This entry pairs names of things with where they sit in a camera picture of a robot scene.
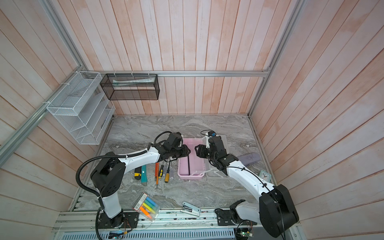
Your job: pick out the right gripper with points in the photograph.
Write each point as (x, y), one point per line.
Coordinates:
(200, 152)

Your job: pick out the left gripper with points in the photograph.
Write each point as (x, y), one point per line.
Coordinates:
(185, 152)

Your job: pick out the pink plastic tool box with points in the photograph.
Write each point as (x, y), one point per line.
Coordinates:
(198, 165)

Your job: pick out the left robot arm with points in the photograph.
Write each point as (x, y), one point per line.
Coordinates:
(107, 176)

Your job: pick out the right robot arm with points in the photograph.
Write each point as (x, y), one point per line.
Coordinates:
(275, 210)

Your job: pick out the highlighter pen pack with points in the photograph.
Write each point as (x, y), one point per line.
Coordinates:
(146, 207)

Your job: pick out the black yellow screwdriver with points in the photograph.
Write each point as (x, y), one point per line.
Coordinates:
(161, 172)

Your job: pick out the grey purple cloth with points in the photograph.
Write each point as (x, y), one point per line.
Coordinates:
(250, 158)

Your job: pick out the teal utility knife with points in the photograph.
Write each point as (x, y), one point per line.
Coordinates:
(144, 179)

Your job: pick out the black yellow utility knife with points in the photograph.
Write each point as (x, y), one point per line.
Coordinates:
(138, 173)

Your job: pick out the white stapler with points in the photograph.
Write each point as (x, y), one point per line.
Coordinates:
(190, 209)

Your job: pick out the small teal alarm clock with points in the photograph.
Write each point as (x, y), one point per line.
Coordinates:
(265, 176)

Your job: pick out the black mesh basket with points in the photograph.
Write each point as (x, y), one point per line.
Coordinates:
(118, 87)

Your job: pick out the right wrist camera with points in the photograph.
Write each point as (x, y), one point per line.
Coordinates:
(209, 134)

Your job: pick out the orange handled screwdriver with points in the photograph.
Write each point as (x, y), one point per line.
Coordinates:
(167, 177)

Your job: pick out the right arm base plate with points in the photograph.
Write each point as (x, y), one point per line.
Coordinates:
(230, 218)

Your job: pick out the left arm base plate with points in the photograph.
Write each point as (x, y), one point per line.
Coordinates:
(122, 220)

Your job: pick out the white wire mesh shelf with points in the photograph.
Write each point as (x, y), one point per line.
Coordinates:
(81, 110)

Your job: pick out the aluminium mounting rail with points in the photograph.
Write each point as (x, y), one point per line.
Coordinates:
(166, 219)

